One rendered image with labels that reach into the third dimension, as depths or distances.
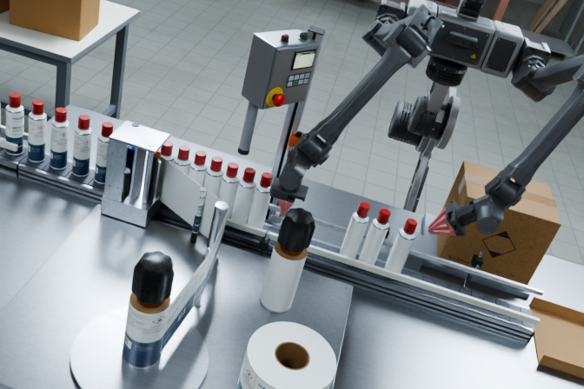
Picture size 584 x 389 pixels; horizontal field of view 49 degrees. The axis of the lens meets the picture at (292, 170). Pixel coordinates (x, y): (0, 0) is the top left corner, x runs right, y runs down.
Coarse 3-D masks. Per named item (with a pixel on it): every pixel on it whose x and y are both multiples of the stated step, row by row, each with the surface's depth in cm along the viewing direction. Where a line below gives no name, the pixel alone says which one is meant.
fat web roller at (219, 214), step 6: (216, 204) 174; (222, 204) 175; (228, 204) 176; (216, 210) 174; (222, 210) 173; (216, 216) 175; (222, 216) 175; (216, 222) 176; (210, 228) 178; (216, 228) 176; (210, 234) 178; (216, 234) 178; (210, 240) 179; (210, 246) 180; (204, 258) 183; (216, 258) 183
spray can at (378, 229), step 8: (384, 208) 189; (384, 216) 186; (376, 224) 188; (384, 224) 188; (368, 232) 191; (376, 232) 189; (384, 232) 189; (368, 240) 191; (376, 240) 190; (368, 248) 192; (376, 248) 192; (360, 256) 196; (368, 256) 193; (376, 256) 194
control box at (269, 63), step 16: (272, 32) 178; (288, 32) 181; (256, 48) 174; (272, 48) 170; (288, 48) 172; (304, 48) 176; (256, 64) 176; (272, 64) 172; (288, 64) 175; (256, 80) 177; (272, 80) 174; (256, 96) 179; (272, 96) 178; (288, 96) 183; (304, 96) 188
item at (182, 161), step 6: (180, 150) 191; (186, 150) 191; (180, 156) 192; (186, 156) 192; (174, 162) 193; (180, 162) 192; (186, 162) 192; (180, 168) 193; (186, 168) 193; (186, 174) 194
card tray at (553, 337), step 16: (544, 304) 206; (544, 320) 202; (560, 320) 204; (576, 320) 206; (544, 336) 196; (560, 336) 198; (576, 336) 200; (544, 352) 190; (560, 352) 192; (576, 352) 193; (560, 368) 185; (576, 368) 184
